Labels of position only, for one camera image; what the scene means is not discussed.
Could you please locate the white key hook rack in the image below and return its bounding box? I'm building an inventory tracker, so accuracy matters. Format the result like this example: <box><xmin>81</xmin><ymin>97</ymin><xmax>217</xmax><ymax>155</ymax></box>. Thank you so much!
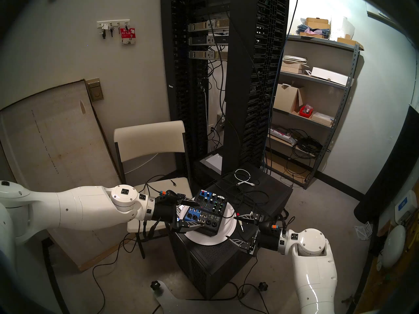
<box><xmin>97</xmin><ymin>20</ymin><xmax>130</xmax><ymax>30</ymax></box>

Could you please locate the black equipment cabinet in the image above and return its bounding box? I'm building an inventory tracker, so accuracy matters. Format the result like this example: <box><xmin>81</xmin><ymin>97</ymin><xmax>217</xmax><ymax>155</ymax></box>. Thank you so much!
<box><xmin>169</xmin><ymin>162</ymin><xmax>294</xmax><ymax>300</ymax></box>

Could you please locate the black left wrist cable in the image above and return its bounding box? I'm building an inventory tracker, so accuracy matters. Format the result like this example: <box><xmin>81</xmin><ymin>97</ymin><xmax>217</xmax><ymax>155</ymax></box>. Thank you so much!
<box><xmin>139</xmin><ymin>218</ymin><xmax>171</xmax><ymax>242</ymax></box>

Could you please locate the black cable metal plug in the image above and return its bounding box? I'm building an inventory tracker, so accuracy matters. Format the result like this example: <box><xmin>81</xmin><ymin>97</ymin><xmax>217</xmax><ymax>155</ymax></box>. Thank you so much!
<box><xmin>144</xmin><ymin>175</ymin><xmax>179</xmax><ymax>194</ymax></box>

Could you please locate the large open cardboard box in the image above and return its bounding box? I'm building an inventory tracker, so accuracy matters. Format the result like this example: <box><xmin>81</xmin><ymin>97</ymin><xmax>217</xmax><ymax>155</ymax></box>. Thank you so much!
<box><xmin>273</xmin><ymin>83</ymin><xmax>305</xmax><ymax>114</ymax></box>

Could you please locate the black blue audio mixer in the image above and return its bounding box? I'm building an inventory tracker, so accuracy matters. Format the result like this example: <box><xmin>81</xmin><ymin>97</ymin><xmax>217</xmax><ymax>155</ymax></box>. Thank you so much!
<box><xmin>182</xmin><ymin>188</ymin><xmax>228</xmax><ymax>237</ymax></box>

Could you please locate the small open cardboard box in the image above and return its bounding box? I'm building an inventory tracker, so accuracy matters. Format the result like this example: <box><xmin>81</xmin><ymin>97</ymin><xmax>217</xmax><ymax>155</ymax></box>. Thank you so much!
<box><xmin>337</xmin><ymin>37</ymin><xmax>365</xmax><ymax>51</ymax></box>

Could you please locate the beige flat box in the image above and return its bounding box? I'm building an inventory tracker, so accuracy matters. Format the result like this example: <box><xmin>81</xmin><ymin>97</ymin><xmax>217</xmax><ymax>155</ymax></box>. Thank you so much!
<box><xmin>281</xmin><ymin>62</ymin><xmax>307</xmax><ymax>75</ymax></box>

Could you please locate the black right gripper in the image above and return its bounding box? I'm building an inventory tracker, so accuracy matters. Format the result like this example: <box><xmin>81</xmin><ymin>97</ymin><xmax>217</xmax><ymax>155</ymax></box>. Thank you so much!
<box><xmin>227</xmin><ymin>211</ymin><xmax>284</xmax><ymax>255</ymax></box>

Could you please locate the grey metal shelf unit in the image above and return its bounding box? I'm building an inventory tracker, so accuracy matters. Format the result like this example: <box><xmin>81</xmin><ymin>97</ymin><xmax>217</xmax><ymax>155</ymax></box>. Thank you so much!
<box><xmin>264</xmin><ymin>34</ymin><xmax>361</xmax><ymax>190</ymax></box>

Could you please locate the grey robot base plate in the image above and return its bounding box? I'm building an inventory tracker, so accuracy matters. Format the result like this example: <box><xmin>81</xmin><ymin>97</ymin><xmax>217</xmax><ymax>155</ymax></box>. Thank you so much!
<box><xmin>152</xmin><ymin>286</ymin><xmax>262</xmax><ymax>314</ymax></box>

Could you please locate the beige wall switch plate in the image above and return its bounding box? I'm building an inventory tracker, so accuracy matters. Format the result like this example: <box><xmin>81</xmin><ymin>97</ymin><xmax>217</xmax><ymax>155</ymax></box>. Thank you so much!
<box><xmin>86</xmin><ymin>78</ymin><xmax>105</xmax><ymax>102</ymax></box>

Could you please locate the tall black panel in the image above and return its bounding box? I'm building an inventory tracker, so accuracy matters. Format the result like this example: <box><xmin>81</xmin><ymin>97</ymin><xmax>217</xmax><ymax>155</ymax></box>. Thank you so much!
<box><xmin>354</xmin><ymin>104</ymin><xmax>419</xmax><ymax>225</ymax></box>

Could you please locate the pink white package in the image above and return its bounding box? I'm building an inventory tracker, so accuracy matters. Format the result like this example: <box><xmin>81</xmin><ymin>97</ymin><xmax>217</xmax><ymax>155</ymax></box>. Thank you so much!
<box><xmin>268</xmin><ymin>126</ymin><xmax>298</xmax><ymax>146</ymax></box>

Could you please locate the brown cardboard box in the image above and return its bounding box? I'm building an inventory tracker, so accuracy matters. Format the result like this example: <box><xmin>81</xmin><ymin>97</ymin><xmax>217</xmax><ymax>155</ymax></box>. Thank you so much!
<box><xmin>305</xmin><ymin>17</ymin><xmax>331</xmax><ymax>30</ymax></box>

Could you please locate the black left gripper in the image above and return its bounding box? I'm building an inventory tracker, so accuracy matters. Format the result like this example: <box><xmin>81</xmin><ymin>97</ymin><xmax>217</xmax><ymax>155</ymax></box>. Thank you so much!
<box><xmin>153</xmin><ymin>194</ymin><xmax>206</xmax><ymax>235</ymax></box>

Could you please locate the white oval device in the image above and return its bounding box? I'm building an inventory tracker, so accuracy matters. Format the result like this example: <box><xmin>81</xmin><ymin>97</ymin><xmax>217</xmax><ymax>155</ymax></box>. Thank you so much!
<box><xmin>381</xmin><ymin>224</ymin><xmax>407</xmax><ymax>269</ymax></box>

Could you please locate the silver rack mounted unit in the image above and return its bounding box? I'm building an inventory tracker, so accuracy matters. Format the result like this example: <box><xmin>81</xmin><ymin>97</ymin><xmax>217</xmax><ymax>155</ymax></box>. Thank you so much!
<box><xmin>189</xmin><ymin>35</ymin><xmax>229</xmax><ymax>46</ymax></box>
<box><xmin>188</xmin><ymin>50</ymin><xmax>228</xmax><ymax>61</ymax></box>
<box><xmin>188</xmin><ymin>18</ymin><xmax>230</xmax><ymax>33</ymax></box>

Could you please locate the black aux cable red ring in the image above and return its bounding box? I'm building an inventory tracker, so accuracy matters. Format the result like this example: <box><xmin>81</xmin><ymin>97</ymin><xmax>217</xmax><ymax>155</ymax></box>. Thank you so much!
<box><xmin>216</xmin><ymin>174</ymin><xmax>272</xmax><ymax>233</ymax></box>

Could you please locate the black floor cable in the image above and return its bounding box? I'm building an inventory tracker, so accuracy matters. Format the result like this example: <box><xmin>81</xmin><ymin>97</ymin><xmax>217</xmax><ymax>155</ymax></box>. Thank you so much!
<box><xmin>91</xmin><ymin>232</ymin><xmax>146</xmax><ymax>314</ymax></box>

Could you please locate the white coiled usb cable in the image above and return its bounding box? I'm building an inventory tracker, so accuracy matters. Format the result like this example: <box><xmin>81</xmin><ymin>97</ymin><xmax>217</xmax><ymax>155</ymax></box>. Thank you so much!
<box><xmin>234</xmin><ymin>168</ymin><xmax>256</xmax><ymax>186</ymax></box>

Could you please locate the white round plate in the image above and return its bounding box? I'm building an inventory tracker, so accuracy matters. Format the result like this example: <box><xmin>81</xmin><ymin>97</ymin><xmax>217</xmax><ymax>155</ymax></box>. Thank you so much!
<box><xmin>176</xmin><ymin>202</ymin><xmax>237</xmax><ymax>247</ymax></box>

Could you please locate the large beige leaning board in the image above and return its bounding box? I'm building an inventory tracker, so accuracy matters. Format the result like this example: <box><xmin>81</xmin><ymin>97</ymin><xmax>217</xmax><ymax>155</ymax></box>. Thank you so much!
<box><xmin>0</xmin><ymin>79</ymin><xmax>133</xmax><ymax>272</ymax></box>

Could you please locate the white flat box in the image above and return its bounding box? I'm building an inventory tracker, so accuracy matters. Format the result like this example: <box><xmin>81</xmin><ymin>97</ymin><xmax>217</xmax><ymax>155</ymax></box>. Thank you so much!
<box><xmin>309</xmin><ymin>67</ymin><xmax>349</xmax><ymax>86</ymax></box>

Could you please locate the cream folding chair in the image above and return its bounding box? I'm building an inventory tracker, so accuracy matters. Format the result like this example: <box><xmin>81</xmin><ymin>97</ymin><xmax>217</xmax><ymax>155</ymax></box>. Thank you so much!
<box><xmin>113</xmin><ymin>120</ymin><xmax>194</xmax><ymax>260</ymax></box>

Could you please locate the white mesh bracket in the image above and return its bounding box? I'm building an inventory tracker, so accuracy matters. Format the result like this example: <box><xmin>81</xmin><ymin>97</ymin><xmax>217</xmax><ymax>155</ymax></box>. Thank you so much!
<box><xmin>354</xmin><ymin>221</ymin><xmax>374</xmax><ymax>241</ymax></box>

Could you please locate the white device blue label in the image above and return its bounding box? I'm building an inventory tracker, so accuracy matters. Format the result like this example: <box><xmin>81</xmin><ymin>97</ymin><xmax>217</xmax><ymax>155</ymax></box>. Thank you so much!
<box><xmin>394</xmin><ymin>190</ymin><xmax>418</xmax><ymax>226</ymax></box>

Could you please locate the black server rack column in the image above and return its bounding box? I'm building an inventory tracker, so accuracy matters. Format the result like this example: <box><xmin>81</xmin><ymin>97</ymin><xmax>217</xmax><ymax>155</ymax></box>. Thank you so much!
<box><xmin>222</xmin><ymin>0</ymin><xmax>290</xmax><ymax>176</ymax></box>
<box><xmin>160</xmin><ymin>0</ymin><xmax>210</xmax><ymax>173</ymax></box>

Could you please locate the black cable bundle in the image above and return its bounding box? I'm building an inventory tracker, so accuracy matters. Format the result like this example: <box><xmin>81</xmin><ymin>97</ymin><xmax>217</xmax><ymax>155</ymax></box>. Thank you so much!
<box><xmin>287</xmin><ymin>129</ymin><xmax>332</xmax><ymax>160</ymax></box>

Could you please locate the white flat floor device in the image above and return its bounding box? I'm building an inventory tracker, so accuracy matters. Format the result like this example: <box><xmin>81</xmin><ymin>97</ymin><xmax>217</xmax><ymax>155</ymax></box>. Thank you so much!
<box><xmin>199</xmin><ymin>154</ymin><xmax>224</xmax><ymax>172</ymax></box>

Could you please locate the white paper bag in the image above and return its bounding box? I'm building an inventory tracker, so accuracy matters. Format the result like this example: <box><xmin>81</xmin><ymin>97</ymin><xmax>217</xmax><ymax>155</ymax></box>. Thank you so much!
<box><xmin>329</xmin><ymin>16</ymin><xmax>356</xmax><ymax>41</ymax></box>

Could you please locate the flat tan box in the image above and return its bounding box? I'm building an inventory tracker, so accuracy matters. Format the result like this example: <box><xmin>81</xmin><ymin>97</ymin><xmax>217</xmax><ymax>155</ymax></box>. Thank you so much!
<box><xmin>310</xmin><ymin>112</ymin><xmax>335</xmax><ymax>127</ymax></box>

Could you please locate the pink plastic bag stack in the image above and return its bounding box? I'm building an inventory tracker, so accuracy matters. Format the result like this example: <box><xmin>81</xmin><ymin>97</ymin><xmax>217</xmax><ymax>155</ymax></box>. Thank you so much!
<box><xmin>296</xmin><ymin>24</ymin><xmax>330</xmax><ymax>39</ymax></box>

